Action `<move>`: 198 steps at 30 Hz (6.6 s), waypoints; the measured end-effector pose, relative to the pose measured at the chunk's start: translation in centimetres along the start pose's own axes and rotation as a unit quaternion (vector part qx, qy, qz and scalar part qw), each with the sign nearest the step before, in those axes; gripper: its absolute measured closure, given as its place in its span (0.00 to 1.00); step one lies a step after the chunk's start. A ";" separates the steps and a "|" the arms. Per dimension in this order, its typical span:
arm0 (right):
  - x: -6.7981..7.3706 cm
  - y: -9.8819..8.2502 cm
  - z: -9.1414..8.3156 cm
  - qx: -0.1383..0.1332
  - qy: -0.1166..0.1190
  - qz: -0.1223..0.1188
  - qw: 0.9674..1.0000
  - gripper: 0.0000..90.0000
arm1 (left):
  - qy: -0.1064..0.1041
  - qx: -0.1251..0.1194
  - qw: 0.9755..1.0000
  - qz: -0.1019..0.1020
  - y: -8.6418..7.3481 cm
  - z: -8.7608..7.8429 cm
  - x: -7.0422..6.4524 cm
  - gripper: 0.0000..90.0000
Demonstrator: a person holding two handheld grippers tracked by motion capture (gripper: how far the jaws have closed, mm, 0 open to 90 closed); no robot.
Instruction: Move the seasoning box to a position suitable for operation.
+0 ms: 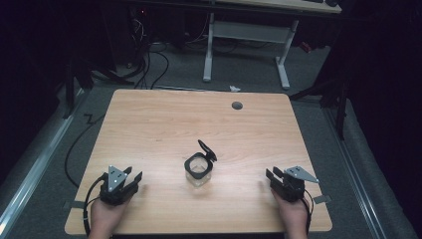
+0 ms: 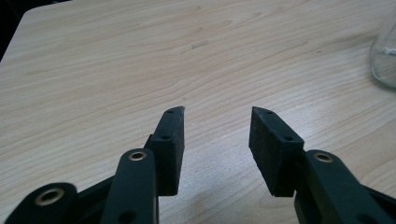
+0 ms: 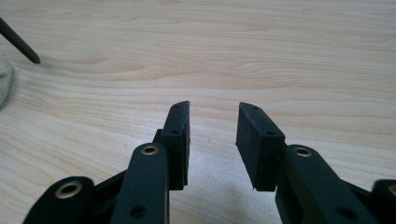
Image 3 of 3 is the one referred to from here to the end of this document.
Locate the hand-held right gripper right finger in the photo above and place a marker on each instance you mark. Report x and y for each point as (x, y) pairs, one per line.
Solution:
(261, 155)

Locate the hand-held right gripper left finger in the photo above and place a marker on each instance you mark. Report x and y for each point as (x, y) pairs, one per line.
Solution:
(177, 146)

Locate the black slim rod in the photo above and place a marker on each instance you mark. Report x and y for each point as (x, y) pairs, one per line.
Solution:
(19, 41)

